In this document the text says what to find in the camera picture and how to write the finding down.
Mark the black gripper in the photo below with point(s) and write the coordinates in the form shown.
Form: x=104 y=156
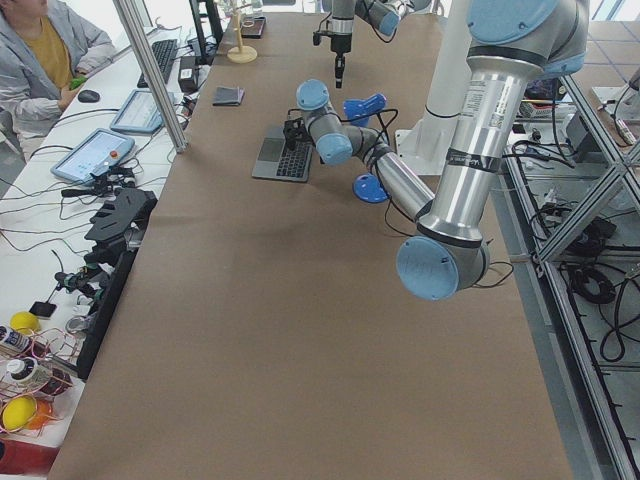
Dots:
x=340 y=44
x=290 y=138

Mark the grey laptop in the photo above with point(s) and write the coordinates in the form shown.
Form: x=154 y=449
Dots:
x=276 y=161

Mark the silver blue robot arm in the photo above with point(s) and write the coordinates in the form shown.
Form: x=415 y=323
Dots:
x=382 y=16
x=512 y=43

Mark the grey folded cloth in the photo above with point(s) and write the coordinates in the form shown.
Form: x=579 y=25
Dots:
x=228 y=96

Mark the blue desk lamp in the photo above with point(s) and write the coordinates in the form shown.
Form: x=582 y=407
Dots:
x=366 y=187

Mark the wooden stand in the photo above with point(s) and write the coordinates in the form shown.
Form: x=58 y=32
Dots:
x=242 y=53

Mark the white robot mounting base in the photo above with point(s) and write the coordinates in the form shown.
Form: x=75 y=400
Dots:
x=424 y=147

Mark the black keyboard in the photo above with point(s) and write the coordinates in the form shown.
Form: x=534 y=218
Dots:
x=164 y=52

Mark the blue teach pendant tablet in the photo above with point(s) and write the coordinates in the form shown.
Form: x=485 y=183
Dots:
x=94 y=156
x=139 y=114

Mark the black tool rack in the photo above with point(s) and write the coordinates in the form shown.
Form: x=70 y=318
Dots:
x=131 y=206

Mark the black computer mouse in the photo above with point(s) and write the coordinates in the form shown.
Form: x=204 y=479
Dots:
x=88 y=96

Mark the seated person in grey jacket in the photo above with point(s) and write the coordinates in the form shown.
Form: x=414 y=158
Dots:
x=45 y=46

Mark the aluminium frame post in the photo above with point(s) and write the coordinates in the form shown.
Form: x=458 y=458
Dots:
x=132 y=24

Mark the yellow ball in wire basket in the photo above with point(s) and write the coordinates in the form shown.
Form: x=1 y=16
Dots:
x=19 y=413

